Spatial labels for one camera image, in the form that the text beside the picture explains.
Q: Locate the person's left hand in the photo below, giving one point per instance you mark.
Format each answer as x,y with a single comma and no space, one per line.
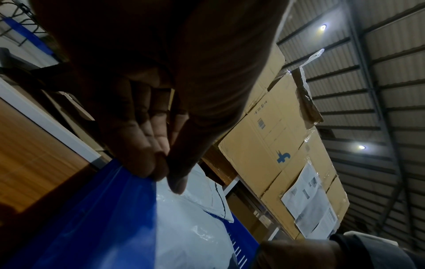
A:
166,58

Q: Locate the person's right hand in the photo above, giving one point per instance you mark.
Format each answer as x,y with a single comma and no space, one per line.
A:
299,256

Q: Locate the packed white bags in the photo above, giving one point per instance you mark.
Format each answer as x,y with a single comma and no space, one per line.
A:
192,231

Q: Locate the blue plastic crate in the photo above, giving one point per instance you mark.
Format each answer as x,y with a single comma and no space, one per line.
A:
86,226

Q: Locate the white printed paper sheet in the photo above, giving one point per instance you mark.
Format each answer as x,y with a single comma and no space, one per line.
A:
302,192
315,213
329,226

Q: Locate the right marker wristband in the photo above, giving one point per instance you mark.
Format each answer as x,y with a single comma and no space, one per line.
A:
378,252

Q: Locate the white metal shelf leg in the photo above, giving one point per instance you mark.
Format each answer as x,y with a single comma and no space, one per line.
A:
232,185

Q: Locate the cardboard box with blue logo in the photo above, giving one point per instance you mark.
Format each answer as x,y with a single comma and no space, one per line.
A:
265,136

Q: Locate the round ceiling lamp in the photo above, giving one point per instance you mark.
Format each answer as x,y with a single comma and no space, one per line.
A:
361,147
323,27

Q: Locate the wooden table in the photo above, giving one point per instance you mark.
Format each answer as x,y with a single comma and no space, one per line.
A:
33,163

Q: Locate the white metal rack frame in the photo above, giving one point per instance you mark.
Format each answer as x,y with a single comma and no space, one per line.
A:
46,123

